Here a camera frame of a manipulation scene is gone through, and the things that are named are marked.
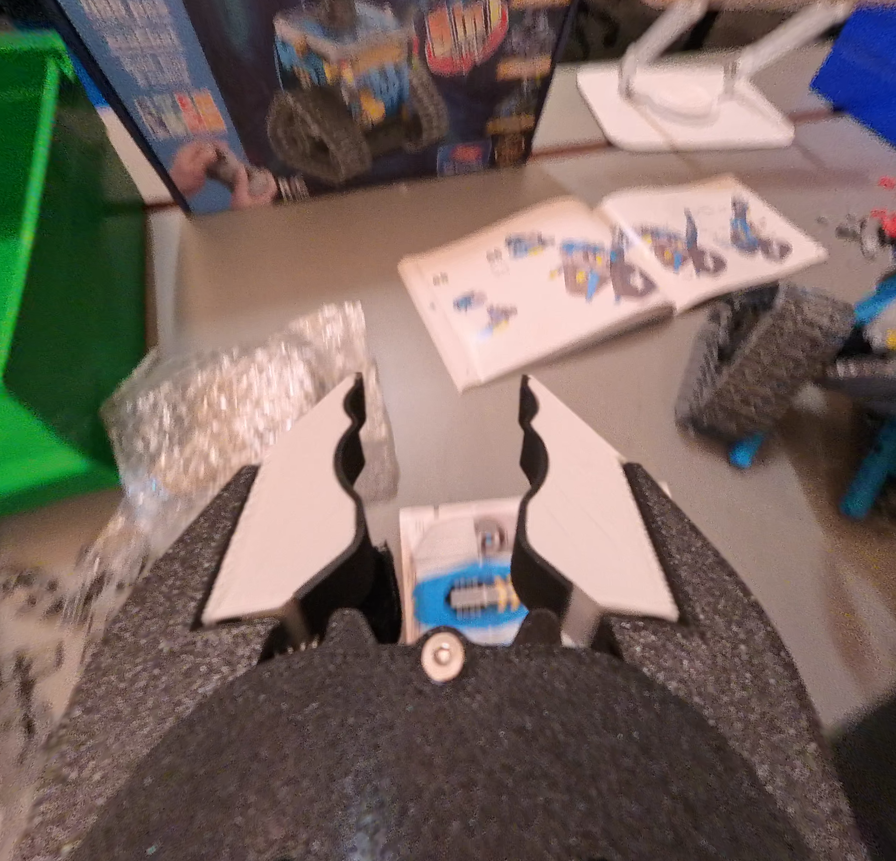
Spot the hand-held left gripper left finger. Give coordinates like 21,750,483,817
198,373,382,651

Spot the bubble wrap bag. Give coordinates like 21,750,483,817
100,300,401,599
0,504,165,757

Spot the pile of loose building bricks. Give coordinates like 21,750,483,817
815,175,896,260

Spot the green storage bin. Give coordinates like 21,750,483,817
0,30,149,519

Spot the white instruction booklet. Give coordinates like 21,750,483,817
396,174,830,394

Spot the grey desk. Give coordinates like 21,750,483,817
0,42,896,743

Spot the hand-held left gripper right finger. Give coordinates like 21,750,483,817
510,375,681,651

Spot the blue grey building-block toy robot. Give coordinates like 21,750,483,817
674,273,896,520

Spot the white stand with wire rods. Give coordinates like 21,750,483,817
576,0,872,154

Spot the dark blue robot kit box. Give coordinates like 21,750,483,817
31,0,583,216

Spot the blue storage bin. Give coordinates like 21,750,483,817
811,0,896,114

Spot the blue sticker sheet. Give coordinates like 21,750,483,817
398,483,674,648

